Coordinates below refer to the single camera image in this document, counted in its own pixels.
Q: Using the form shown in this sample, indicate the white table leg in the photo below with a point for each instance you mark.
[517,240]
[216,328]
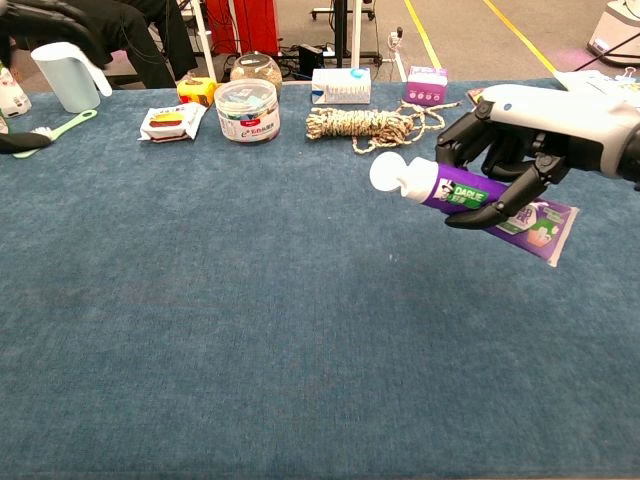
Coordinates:
[206,45]

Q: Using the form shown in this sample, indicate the blue binder clip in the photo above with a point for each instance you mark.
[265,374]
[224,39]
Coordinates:
[627,75]

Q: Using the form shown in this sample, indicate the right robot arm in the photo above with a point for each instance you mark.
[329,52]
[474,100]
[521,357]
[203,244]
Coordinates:
[632,155]

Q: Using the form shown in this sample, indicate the pale blue plastic pitcher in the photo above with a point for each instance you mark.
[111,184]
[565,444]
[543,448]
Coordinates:
[67,80]

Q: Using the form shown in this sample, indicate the blue table mat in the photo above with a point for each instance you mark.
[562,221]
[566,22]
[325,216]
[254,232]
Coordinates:
[250,325]

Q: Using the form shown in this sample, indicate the black tripod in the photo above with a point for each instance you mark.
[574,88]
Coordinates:
[341,30]

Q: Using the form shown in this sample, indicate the yellow tape measure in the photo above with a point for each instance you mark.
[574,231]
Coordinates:
[196,91]

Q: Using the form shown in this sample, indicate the small purple box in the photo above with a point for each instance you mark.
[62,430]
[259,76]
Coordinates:
[426,87]

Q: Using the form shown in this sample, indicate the white snack packet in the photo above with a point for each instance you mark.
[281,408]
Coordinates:
[167,122]

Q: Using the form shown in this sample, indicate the mint green brush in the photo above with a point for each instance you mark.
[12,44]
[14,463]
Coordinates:
[70,125]

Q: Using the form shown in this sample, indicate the white printed bag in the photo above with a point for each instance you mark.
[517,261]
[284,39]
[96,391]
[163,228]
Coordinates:
[590,82]

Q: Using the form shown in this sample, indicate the clear tub of clips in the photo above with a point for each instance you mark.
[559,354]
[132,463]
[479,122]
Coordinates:
[247,112]

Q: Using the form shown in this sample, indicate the purple toothpaste tube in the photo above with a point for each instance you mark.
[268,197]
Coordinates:
[425,182]

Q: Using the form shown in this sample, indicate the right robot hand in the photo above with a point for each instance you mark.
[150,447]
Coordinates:
[550,115]

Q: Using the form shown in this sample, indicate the black wheeled frame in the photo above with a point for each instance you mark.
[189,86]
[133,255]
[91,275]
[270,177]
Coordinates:
[320,14]

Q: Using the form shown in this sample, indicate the white and blue box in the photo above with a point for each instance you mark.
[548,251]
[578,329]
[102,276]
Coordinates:
[340,87]

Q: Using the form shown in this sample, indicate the white post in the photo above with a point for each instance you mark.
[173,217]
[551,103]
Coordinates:
[356,30]

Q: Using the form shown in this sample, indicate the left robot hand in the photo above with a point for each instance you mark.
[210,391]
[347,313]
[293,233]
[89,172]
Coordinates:
[50,20]

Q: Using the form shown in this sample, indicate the black adapter box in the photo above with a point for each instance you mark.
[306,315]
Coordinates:
[310,57]

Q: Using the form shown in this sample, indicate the person in black trousers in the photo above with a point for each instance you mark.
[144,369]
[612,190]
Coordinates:
[145,40]

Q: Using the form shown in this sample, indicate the razor in blister pack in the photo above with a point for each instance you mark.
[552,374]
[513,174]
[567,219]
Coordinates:
[475,97]

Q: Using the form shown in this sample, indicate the white power socket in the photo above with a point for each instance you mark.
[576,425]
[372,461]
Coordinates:
[396,39]

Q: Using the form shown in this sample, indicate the red cabinet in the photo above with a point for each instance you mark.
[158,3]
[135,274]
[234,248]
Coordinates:
[245,25]

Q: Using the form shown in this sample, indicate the white machine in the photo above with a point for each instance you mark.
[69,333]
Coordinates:
[612,35]

